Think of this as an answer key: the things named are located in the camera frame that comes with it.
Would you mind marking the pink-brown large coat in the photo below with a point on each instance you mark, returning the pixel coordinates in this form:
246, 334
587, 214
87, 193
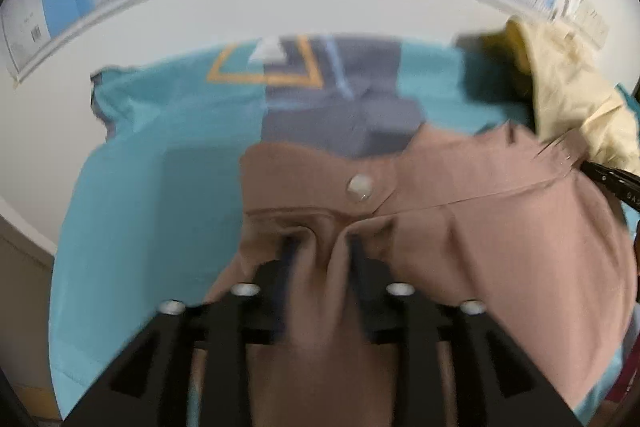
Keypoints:
498, 217

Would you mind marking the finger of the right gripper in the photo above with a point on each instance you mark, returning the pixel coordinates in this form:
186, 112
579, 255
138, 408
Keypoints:
623, 184

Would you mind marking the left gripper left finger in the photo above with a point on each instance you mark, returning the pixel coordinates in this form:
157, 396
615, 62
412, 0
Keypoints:
149, 382

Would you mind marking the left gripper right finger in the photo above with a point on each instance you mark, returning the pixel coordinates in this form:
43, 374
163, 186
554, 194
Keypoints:
454, 365

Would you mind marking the teal and grey bedsheet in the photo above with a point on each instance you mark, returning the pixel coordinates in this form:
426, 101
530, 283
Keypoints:
157, 210

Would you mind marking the cream yellow garment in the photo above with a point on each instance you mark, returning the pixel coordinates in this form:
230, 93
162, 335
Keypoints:
578, 114

